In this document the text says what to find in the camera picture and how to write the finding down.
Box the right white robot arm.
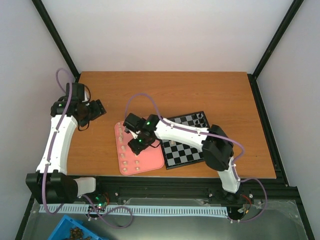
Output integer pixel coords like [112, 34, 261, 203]
[123, 113, 241, 194]

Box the blue plastic bin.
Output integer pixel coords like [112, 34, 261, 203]
[47, 215, 108, 240]

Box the controller board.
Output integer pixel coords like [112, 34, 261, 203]
[94, 192, 110, 210]
[237, 194, 252, 218]

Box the left controller board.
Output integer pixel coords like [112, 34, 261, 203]
[94, 192, 110, 210]

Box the black white chessboard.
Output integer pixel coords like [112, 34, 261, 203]
[160, 111, 210, 170]

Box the right controller board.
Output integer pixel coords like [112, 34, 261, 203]
[237, 194, 252, 218]

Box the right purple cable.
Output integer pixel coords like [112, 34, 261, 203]
[124, 93, 268, 224]

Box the light blue cable duct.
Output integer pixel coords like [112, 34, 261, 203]
[39, 202, 229, 218]

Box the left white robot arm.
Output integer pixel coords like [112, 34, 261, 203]
[25, 83, 106, 204]

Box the pink plastic tray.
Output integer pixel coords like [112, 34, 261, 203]
[114, 121, 165, 176]

